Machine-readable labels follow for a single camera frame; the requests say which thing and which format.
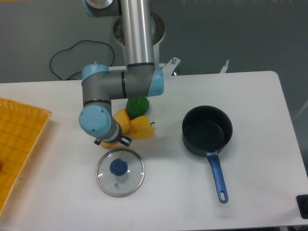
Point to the green toy bell pepper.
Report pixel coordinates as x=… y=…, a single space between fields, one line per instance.
x=137 y=107

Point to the black box at table edge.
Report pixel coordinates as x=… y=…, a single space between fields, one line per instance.
x=302 y=201

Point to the glass lid with blue knob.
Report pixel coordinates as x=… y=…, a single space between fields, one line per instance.
x=120 y=172

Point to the yellow plastic basket tray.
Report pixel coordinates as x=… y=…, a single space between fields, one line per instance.
x=21 y=126

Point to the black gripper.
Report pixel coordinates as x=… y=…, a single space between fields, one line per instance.
x=119 y=139

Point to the yellow toy bell pepper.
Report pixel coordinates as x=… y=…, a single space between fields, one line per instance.
x=141 y=128

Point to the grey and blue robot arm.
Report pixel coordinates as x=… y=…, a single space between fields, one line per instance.
x=140 y=79

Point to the dark saucepan with blue handle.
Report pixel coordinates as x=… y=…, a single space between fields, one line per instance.
x=206 y=130

